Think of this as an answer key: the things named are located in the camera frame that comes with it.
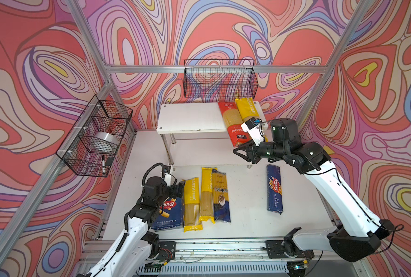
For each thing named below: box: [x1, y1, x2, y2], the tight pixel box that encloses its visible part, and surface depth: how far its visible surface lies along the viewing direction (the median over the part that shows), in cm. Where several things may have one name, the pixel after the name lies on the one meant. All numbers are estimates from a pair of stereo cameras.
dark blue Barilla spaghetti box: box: [266, 164, 284, 215], surface depth 90 cm
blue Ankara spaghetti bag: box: [211, 168, 231, 223], surface depth 88 cm
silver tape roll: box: [93, 131, 119, 147], surface depth 73 cm
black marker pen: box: [102, 155, 106, 175], surface depth 73 cm
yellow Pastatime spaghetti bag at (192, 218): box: [182, 177, 203, 233], surface depth 86 cm
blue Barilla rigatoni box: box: [151, 196, 184, 231], surface depth 79 cm
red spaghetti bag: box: [217, 100, 253, 148], surface depth 76 cm
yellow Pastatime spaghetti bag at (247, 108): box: [234, 97, 260, 123], surface depth 80 cm
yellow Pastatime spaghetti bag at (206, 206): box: [198, 167, 216, 224], surface depth 88 cm
